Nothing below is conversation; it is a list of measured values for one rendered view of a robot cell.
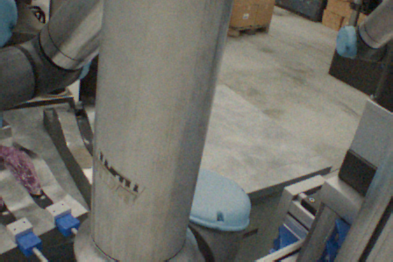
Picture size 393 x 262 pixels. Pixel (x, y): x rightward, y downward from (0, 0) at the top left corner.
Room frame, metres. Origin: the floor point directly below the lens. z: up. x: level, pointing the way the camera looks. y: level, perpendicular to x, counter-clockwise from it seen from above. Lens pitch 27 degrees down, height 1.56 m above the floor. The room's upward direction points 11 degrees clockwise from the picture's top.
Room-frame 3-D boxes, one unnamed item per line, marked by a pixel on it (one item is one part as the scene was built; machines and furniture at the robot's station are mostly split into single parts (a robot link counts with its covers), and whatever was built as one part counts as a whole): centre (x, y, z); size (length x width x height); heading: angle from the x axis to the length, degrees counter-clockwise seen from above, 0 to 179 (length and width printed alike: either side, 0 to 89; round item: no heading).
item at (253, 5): (6.15, -0.10, 0.37); 1.20 x 0.82 x 0.74; 50
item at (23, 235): (0.61, 0.30, 0.86); 0.13 x 0.05 x 0.05; 55
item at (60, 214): (0.70, 0.24, 0.86); 0.13 x 0.05 x 0.05; 55
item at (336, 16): (7.35, -2.32, 0.42); 0.86 x 0.33 x 0.83; 42
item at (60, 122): (1.09, 0.27, 0.87); 0.50 x 0.26 x 0.14; 37
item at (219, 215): (0.40, -0.02, 1.20); 0.13 x 0.12 x 0.14; 155
